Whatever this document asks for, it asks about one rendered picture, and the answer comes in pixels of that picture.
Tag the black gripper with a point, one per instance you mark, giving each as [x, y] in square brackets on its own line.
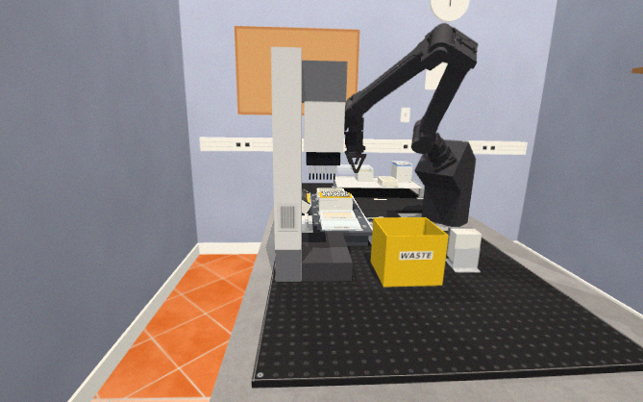
[354, 152]

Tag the yellow open-top bin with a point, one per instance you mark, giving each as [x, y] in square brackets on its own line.
[408, 251]

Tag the white box with label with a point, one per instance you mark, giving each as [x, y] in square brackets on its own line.
[463, 249]

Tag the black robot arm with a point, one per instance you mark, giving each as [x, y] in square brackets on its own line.
[443, 42]

